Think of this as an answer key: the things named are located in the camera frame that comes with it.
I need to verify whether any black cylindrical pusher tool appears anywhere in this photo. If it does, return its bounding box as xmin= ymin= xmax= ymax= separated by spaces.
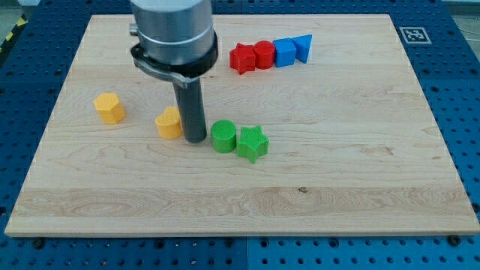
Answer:
xmin=173 ymin=78 xmax=207 ymax=143

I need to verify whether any red star block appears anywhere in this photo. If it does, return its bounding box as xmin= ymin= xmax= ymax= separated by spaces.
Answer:
xmin=229 ymin=43 xmax=256 ymax=75

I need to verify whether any yellow heart block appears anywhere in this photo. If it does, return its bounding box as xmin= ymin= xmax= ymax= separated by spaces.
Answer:
xmin=154 ymin=106 xmax=183 ymax=140

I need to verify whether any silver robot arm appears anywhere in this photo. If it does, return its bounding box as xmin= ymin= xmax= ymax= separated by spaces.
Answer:
xmin=130 ymin=0 xmax=218 ymax=143

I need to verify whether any blue triangle block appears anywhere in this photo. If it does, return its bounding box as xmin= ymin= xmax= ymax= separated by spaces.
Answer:
xmin=292 ymin=34 xmax=313 ymax=64

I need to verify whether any white fiducial marker tag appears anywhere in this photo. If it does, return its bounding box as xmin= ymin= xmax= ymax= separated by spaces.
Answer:
xmin=400 ymin=26 xmax=431 ymax=44

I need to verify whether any wooden board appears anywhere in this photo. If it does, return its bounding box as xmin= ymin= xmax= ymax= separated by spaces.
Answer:
xmin=5 ymin=14 xmax=479 ymax=237

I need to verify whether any blue cube block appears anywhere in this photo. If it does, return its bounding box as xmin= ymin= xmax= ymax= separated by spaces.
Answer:
xmin=273 ymin=37 xmax=296 ymax=68

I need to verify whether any red cylinder block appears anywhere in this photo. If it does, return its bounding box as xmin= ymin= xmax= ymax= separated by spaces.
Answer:
xmin=253 ymin=40 xmax=275 ymax=70

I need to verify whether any green star block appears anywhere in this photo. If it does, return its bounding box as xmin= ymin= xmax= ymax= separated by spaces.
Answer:
xmin=237 ymin=126 xmax=269 ymax=164

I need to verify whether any green cylinder block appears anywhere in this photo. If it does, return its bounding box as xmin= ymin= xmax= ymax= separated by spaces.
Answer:
xmin=211 ymin=119 xmax=237 ymax=153

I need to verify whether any yellow hexagon block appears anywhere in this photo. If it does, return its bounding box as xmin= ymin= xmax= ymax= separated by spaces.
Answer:
xmin=93 ymin=92 xmax=126 ymax=125

